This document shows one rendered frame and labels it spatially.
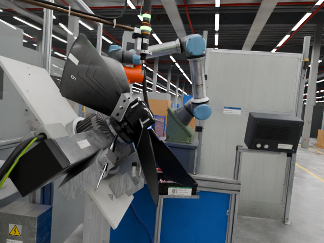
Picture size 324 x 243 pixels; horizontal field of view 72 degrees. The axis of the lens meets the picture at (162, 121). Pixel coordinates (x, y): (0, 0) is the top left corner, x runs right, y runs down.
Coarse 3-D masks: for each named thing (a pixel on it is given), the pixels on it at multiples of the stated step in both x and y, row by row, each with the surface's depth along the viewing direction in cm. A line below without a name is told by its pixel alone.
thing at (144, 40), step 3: (144, 33) 93; (144, 36) 93; (147, 36) 93; (144, 39) 93; (147, 39) 93; (141, 42) 93; (144, 42) 93; (147, 42) 94; (141, 45) 94; (144, 45) 93; (147, 45) 94; (141, 48) 94; (144, 48) 93; (147, 48) 94; (141, 54) 94; (144, 54) 94; (141, 57) 94; (144, 57) 94; (141, 60) 96; (144, 60) 95
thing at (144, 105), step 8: (144, 104) 88; (128, 112) 82; (136, 112) 81; (144, 112) 81; (112, 120) 82; (128, 120) 81; (136, 120) 81; (144, 120) 81; (152, 120) 83; (120, 128) 80; (128, 128) 83; (128, 136) 82
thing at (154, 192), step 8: (144, 128) 73; (144, 136) 72; (144, 144) 72; (144, 152) 72; (152, 152) 54; (144, 160) 71; (152, 160) 59; (144, 168) 71; (152, 168) 62; (152, 176) 63; (152, 184) 64; (152, 192) 66
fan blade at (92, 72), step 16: (80, 48) 63; (80, 64) 62; (96, 64) 68; (64, 80) 57; (80, 80) 62; (96, 80) 67; (112, 80) 74; (64, 96) 57; (80, 96) 62; (96, 96) 68; (112, 96) 74
